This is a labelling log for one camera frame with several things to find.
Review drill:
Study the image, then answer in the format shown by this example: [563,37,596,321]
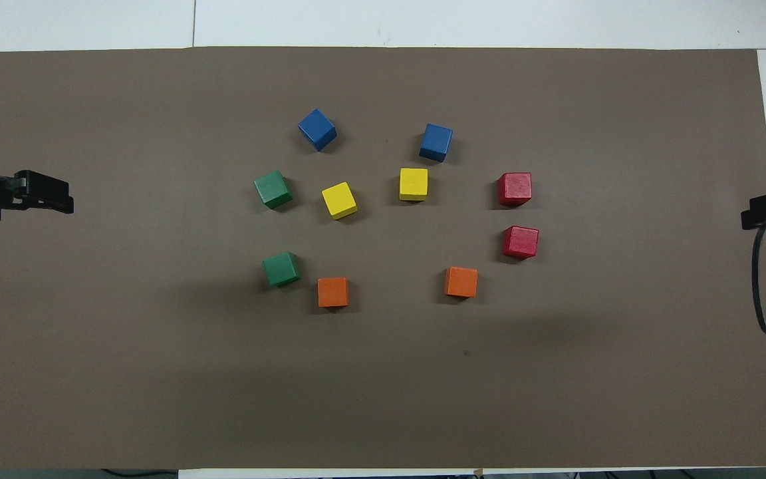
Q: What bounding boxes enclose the green wooden cube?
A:
[253,170,294,210]
[262,251,302,289]

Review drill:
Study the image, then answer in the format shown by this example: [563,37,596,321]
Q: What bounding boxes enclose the red wooden cube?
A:
[497,171,533,208]
[501,225,540,260]

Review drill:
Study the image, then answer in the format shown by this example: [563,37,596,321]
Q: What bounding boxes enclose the brown table mat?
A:
[0,45,766,470]

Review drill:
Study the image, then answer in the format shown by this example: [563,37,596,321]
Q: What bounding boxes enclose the blue wooden cube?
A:
[419,122,454,164]
[297,108,338,152]

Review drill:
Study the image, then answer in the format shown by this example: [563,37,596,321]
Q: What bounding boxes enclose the yellow wooden cube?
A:
[320,181,359,221]
[398,167,430,202]

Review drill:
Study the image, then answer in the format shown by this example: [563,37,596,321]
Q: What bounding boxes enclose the orange wooden cube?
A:
[317,277,350,309]
[444,266,479,299]

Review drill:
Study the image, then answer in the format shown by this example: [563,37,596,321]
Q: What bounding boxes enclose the black floor cable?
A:
[101,468,179,478]

